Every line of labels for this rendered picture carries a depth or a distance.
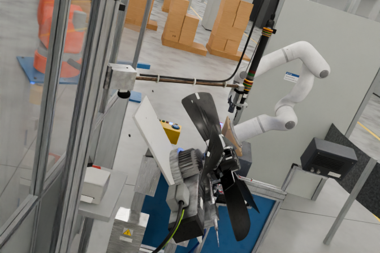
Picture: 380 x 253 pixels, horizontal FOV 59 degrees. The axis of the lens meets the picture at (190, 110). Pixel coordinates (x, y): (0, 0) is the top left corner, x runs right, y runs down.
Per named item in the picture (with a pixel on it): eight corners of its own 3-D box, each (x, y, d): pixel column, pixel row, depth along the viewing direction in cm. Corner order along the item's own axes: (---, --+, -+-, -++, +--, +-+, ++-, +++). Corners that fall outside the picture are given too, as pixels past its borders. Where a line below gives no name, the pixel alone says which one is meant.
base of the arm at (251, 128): (228, 117, 239) (253, 107, 235) (239, 138, 246) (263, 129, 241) (230, 130, 222) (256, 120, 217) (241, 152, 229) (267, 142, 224)
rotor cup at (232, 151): (217, 186, 156) (244, 177, 154) (205, 161, 152) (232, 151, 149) (217, 169, 170) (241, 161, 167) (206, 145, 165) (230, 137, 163)
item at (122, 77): (104, 90, 116) (109, 67, 113) (99, 82, 121) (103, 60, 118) (132, 92, 122) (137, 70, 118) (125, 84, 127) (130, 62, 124)
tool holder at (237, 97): (235, 108, 153) (242, 88, 149) (226, 100, 158) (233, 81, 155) (249, 108, 158) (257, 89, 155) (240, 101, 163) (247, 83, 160)
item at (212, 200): (208, 179, 157) (217, 248, 129) (206, 176, 156) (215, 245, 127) (212, 178, 156) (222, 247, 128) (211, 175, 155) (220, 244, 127)
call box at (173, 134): (150, 139, 203) (154, 124, 200) (152, 132, 213) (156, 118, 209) (175, 147, 204) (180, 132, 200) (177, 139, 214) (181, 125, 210)
